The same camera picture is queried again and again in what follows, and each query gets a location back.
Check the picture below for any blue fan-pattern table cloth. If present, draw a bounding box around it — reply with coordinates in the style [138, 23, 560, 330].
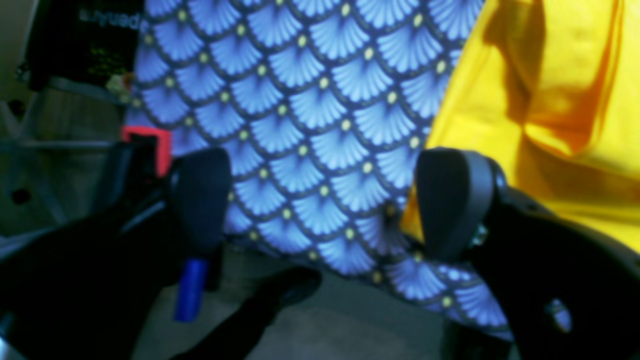
[125, 0, 514, 341]

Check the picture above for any red black clamp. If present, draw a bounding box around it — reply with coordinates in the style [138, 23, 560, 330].
[121, 125, 173, 178]

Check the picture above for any black OpenArm box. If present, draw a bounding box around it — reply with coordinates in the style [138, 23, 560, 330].
[23, 0, 145, 92]

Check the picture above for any left gripper black-tipped right finger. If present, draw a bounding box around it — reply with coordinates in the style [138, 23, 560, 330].
[414, 147, 640, 360]

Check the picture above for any blue clamp handle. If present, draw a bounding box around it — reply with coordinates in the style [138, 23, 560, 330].
[174, 257, 209, 323]

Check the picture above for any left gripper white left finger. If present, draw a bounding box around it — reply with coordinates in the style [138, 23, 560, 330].
[1, 148, 233, 360]

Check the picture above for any yellow T-shirt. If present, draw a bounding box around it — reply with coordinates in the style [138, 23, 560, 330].
[425, 0, 640, 251]

